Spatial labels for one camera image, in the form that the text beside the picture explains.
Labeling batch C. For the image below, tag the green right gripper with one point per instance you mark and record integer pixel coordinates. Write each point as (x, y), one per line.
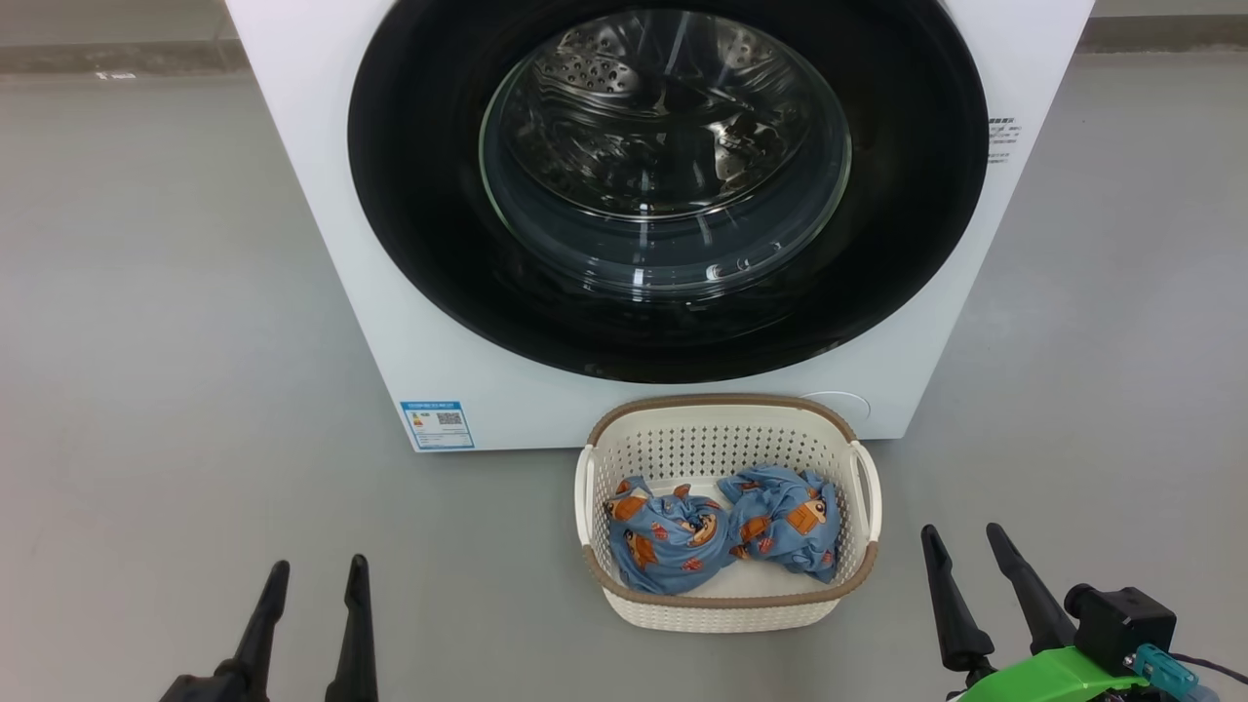
(1053, 678)

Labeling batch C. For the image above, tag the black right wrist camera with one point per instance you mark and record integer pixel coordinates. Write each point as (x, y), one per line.
(1126, 624)

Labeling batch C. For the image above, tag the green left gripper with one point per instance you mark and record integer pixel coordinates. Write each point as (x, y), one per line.
(190, 690)

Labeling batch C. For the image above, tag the round white filter cover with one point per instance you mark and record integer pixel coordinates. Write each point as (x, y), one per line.
(846, 404)

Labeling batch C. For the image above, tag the small printed text label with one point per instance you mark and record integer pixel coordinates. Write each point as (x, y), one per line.
(1001, 138)

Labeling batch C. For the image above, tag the blue energy label sticker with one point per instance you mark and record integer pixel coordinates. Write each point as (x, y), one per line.
(437, 425)

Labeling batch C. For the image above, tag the blue cartoon print garment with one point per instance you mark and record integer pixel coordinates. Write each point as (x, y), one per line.
(790, 522)
(663, 546)

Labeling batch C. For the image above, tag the steel washing drum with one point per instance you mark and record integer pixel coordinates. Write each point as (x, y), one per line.
(663, 127)

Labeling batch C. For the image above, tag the white washing machine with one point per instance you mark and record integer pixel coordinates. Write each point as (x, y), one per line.
(322, 244)

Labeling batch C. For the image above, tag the black round glass door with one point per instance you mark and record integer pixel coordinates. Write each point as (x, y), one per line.
(429, 214)

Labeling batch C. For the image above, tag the cream perforated laundry basket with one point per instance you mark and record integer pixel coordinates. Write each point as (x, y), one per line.
(721, 439)

